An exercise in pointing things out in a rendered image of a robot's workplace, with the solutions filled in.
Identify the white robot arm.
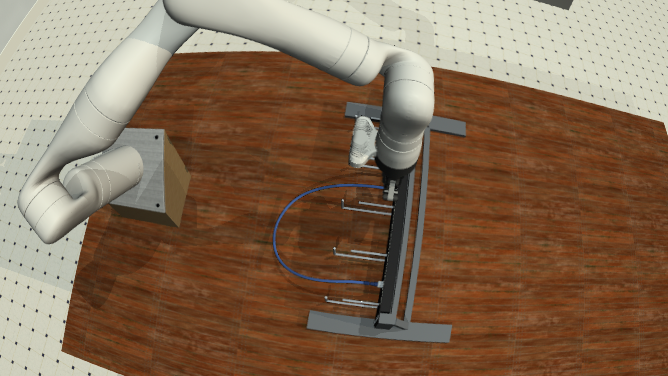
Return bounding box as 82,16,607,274
17,0,434,244

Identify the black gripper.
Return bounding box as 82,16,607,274
374,154,418,202

